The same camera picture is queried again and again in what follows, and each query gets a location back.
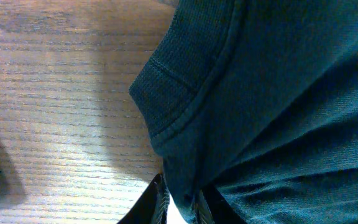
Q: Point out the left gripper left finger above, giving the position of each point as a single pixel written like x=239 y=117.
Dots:
x=152 y=205

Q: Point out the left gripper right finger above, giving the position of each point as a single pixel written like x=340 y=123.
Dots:
x=212 y=208

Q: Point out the black t-shirt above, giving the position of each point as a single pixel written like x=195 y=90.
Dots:
x=259 y=100

